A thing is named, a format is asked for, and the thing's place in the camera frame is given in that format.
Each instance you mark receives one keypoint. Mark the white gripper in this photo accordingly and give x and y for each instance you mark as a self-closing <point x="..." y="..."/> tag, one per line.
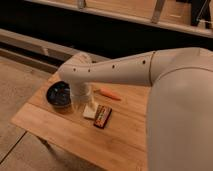
<point x="81" y="92"/>

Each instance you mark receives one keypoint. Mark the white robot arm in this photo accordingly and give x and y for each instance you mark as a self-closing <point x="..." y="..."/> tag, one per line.
<point x="179" y="124"/>

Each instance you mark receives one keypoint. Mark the dark ceramic bowl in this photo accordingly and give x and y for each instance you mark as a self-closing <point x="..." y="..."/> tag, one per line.
<point x="58" y="95"/>

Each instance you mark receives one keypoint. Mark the white sponge block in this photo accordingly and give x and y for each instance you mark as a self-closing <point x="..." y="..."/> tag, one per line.
<point x="90" y="112"/>

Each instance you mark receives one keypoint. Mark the orange carrot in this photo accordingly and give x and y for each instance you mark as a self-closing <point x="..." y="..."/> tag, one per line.
<point x="107" y="93"/>

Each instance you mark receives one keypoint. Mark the wooden table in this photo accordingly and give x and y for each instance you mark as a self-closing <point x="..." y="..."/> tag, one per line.
<point x="119" y="146"/>

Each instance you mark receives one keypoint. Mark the wooden shelf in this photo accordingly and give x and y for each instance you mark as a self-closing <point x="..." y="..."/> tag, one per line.
<point x="168" y="14"/>

